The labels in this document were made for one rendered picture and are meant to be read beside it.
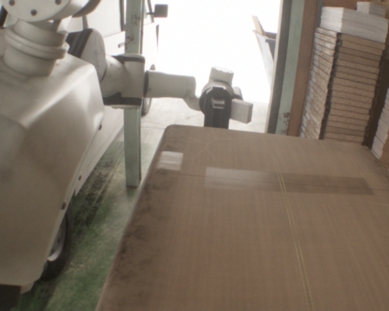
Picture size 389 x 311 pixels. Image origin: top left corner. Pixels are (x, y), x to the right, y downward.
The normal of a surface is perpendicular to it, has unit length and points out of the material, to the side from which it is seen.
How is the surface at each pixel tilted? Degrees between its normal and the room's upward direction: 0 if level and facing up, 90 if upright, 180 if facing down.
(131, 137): 90
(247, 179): 0
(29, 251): 101
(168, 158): 0
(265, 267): 0
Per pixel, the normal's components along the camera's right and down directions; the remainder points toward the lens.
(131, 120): -0.07, 0.46
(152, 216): 0.07, -0.88
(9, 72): 0.48, -0.81
